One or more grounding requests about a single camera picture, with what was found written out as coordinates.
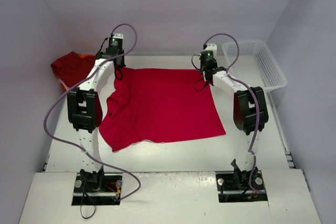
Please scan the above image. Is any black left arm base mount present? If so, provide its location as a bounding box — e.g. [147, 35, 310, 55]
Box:
[71, 170, 123, 206]

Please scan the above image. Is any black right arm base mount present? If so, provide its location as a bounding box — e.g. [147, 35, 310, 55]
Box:
[215, 170, 268, 203]

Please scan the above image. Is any dark red folded t shirt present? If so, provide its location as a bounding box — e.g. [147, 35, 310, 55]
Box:
[51, 51, 96, 91]

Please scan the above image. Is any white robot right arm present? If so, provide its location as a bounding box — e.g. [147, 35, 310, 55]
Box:
[199, 49, 269, 188]

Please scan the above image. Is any magenta t shirt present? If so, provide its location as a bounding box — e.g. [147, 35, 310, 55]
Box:
[99, 68, 226, 152]

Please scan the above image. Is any black loop cable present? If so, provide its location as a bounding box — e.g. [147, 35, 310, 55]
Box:
[80, 200, 97, 220]

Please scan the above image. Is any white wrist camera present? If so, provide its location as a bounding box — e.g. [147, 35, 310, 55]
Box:
[203, 43, 217, 58]
[111, 33, 124, 40]

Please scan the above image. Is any white plastic basket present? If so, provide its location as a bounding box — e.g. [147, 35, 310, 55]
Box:
[222, 40, 287, 92]

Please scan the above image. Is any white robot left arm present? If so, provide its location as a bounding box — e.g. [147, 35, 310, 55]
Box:
[67, 34, 124, 193]

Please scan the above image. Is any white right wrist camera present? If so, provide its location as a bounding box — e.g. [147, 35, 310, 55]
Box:
[203, 43, 217, 58]

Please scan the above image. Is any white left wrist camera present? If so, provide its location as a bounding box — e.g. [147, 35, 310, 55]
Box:
[111, 33, 124, 40]

